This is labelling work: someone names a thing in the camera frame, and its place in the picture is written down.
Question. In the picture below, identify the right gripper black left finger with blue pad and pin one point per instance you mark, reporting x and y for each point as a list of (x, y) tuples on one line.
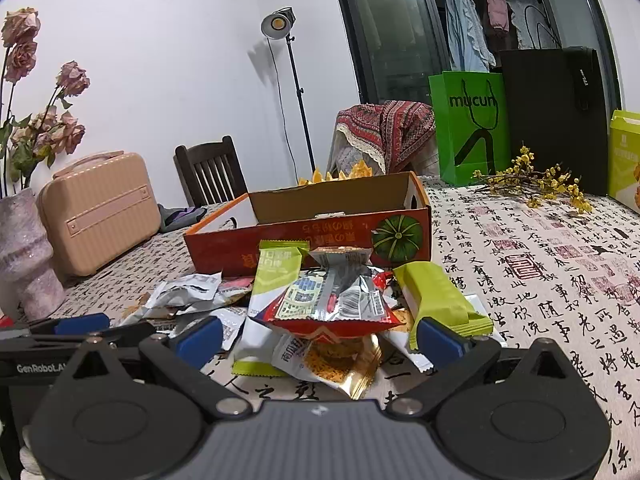
[(176, 363)]

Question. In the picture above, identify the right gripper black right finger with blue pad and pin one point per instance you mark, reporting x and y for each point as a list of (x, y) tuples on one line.
[(460, 364)]

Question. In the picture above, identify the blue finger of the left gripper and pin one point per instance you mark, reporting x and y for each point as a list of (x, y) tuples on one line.
[(81, 325)]

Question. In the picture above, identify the golden oat crisp packet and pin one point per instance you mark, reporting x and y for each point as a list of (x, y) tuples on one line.
[(349, 366)]

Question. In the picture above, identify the red silver snack packet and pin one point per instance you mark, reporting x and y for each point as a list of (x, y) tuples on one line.
[(341, 298)]

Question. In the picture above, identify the green white protein bar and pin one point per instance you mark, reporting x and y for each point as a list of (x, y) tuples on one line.
[(279, 264)]

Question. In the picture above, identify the small white snack packet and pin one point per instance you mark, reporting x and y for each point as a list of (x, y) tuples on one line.
[(232, 320)]

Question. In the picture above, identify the grey pink flower vase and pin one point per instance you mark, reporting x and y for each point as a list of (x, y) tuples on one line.
[(26, 257)]

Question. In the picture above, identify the silver white snack packet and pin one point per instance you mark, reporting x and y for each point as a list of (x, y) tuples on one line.
[(184, 291)]

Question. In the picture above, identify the lime green bar wrapper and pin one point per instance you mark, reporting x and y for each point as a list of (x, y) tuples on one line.
[(429, 293)]

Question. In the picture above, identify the pink small suitcase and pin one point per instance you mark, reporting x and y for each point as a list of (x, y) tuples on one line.
[(97, 209)]

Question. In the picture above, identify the calligraphy print tablecloth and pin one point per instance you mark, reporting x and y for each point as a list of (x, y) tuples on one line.
[(540, 273)]

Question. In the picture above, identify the grey purple folded cloth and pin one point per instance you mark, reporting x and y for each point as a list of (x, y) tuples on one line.
[(173, 219)]

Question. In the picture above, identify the orange pumpkin cardboard box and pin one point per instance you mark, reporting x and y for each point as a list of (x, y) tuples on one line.
[(391, 215)]

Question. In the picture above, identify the dark wooden chair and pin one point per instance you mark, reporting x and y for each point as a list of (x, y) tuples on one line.
[(210, 173)]

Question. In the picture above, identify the yellow flower branch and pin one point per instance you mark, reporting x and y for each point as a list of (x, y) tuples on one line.
[(522, 181)]

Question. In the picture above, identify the orange paper flower decoration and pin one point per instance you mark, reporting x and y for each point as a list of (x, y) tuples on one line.
[(359, 170)]

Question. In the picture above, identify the cloth covered chair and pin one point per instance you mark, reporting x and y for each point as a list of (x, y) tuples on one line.
[(350, 157)]

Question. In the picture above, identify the red patterned cloth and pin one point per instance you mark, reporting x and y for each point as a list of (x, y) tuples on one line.
[(385, 132)]

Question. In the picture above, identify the green paper shopping bag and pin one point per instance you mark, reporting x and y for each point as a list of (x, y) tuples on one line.
[(472, 129)]

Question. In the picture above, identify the black paper bag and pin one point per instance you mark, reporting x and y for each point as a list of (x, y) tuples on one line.
[(556, 107)]

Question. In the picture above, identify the light green snack box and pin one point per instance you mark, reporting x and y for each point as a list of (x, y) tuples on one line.
[(623, 158)]

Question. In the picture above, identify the light blue hanging shirt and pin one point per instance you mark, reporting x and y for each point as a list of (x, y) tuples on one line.
[(468, 51)]

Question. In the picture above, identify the white hanging garment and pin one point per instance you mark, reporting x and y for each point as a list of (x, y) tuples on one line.
[(533, 29)]

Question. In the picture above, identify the dark framed glass door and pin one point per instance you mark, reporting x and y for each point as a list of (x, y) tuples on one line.
[(397, 45)]

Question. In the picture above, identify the pink hanging garment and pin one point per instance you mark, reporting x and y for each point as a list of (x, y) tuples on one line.
[(498, 15)]

